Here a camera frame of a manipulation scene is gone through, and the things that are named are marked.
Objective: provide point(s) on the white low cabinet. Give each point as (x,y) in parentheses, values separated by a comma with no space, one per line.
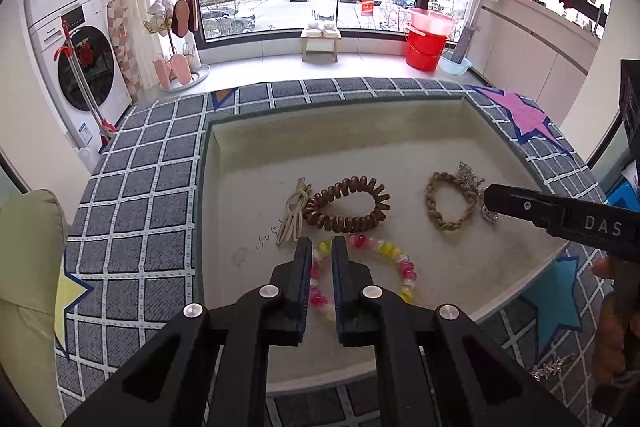
(525,47)

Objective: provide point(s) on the pink checked board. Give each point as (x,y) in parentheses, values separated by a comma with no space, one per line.
(122,47)

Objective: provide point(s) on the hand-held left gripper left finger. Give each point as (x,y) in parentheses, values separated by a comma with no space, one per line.
(306,287)

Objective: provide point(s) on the person's right hand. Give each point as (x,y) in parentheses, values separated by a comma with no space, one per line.
(610,332)

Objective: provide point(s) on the light blue basin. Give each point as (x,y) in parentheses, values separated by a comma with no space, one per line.
(457,66)

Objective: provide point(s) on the red bucket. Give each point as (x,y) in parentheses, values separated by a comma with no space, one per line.
(425,52)

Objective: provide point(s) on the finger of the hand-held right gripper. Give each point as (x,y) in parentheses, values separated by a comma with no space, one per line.
(520,204)

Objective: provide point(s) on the silver rhinestone hair clip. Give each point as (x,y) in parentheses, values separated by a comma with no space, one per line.
(552,367)

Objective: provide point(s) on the grey-green jewelry tray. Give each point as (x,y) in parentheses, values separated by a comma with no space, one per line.
(400,147)

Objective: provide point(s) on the small wooden stool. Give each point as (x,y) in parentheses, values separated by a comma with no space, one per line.
(322,47)

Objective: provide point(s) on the blue star sticker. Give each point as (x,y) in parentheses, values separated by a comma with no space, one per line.
(555,302)

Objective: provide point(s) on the grey checked tablecloth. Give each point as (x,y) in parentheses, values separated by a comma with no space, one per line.
(150,167)

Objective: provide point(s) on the orange star sticker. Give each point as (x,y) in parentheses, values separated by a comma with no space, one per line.
(222,97)

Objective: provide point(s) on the rhinestone brooch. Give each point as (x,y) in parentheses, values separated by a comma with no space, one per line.
(467,174)

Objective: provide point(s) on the white washing machine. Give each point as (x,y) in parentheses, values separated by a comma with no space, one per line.
(85,72)

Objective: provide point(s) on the beige hair clip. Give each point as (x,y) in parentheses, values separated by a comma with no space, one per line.
(292,214)

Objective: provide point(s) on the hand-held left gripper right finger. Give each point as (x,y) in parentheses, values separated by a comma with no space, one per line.
(339,292)

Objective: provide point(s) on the red mop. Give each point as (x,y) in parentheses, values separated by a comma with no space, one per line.
(82,82)

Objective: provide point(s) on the gold shoe rack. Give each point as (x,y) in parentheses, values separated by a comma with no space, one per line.
(172,67)

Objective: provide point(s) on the yellow star sticker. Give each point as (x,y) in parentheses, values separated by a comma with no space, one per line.
(67,302)

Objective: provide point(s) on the pale green sofa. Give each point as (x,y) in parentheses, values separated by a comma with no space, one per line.
(25,282)

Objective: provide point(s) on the pink star sticker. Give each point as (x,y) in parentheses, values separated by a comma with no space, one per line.
(520,112)

